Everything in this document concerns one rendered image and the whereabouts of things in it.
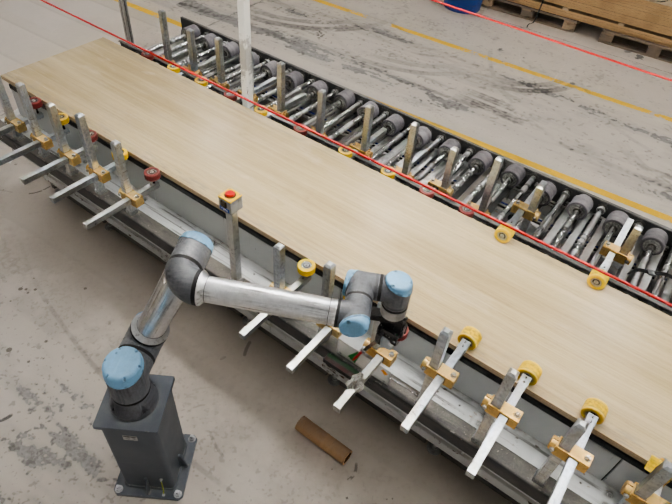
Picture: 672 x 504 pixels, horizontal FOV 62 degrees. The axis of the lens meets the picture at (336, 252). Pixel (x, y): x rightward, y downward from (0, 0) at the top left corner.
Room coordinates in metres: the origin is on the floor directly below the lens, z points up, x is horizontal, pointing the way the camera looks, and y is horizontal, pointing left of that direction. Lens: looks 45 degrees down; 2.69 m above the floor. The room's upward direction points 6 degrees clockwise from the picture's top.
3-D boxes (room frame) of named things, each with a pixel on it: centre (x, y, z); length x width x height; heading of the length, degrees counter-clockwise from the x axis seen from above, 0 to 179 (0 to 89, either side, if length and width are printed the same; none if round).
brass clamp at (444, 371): (1.18, -0.42, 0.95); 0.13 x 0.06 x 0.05; 58
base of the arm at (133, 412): (1.13, 0.75, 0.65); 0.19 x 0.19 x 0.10
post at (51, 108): (2.40, 1.49, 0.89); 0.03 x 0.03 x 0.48; 58
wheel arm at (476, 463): (1.01, -0.63, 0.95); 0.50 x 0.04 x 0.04; 148
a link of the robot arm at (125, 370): (1.14, 0.75, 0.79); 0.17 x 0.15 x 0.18; 175
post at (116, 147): (2.13, 1.07, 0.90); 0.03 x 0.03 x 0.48; 58
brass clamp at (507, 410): (1.04, -0.63, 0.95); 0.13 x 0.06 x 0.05; 58
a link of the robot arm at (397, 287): (1.22, -0.21, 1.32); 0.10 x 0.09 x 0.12; 85
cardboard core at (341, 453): (1.32, -0.03, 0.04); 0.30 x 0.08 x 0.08; 58
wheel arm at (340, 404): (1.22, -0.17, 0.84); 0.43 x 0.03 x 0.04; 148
